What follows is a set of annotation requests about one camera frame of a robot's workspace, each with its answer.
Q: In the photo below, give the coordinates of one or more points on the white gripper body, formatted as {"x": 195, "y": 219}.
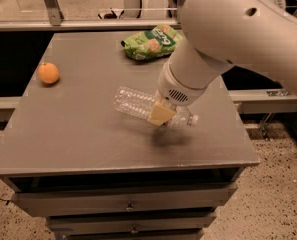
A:
{"x": 175, "y": 88}

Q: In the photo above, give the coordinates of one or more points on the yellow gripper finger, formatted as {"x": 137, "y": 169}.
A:
{"x": 162, "y": 111}

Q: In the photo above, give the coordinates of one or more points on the clear plastic water bottle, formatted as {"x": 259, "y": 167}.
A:
{"x": 139, "y": 104}

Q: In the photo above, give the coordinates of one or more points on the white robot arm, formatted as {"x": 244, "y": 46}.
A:
{"x": 219, "y": 34}

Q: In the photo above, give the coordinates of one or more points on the green rice chip bag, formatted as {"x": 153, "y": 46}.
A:
{"x": 158, "y": 42}

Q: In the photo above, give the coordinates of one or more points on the grey drawer cabinet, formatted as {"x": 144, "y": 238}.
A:
{"x": 70, "y": 137}

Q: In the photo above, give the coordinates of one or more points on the top grey drawer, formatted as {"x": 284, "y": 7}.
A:
{"x": 135, "y": 199}

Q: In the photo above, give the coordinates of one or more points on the grey drawer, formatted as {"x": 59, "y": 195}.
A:
{"x": 135, "y": 199}
{"x": 132, "y": 222}

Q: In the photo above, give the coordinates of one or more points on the middle grey drawer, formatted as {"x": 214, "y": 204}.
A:
{"x": 132, "y": 222}

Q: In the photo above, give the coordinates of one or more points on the orange fruit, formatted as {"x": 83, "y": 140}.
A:
{"x": 48, "y": 73}

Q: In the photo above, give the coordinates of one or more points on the grey metal railing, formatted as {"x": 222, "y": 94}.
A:
{"x": 77, "y": 15}

